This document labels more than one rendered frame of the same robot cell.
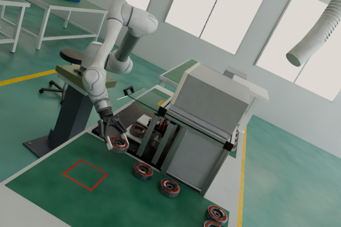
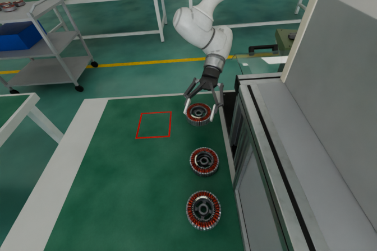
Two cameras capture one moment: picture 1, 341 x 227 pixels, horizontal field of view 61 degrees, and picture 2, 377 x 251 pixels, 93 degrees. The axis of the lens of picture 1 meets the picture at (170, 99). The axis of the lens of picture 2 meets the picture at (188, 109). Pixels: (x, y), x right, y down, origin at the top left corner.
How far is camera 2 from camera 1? 134 cm
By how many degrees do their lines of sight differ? 73
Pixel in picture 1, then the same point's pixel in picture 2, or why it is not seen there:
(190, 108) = (306, 101)
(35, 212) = (92, 124)
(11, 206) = (91, 112)
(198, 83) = (339, 23)
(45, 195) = (111, 119)
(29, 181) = (119, 105)
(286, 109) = not seen: outside the picture
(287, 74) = not seen: outside the picture
